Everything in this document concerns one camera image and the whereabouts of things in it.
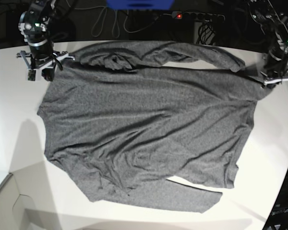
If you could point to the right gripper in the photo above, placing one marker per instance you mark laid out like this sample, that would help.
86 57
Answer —
45 67

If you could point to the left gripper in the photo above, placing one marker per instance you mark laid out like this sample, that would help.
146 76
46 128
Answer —
273 78

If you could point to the grey long-sleeve t-shirt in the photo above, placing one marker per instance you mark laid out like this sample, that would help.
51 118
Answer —
121 118

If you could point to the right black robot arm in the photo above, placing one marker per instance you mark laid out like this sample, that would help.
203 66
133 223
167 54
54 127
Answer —
34 27

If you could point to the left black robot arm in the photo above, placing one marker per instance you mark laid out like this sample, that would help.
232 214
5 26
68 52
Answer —
272 16

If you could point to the blue plastic panel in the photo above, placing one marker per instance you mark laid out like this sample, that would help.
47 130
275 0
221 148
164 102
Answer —
140 4

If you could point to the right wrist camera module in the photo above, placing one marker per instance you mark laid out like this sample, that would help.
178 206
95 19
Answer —
31 75

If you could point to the black power strip red switch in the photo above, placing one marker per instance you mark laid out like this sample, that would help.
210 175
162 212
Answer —
198 16

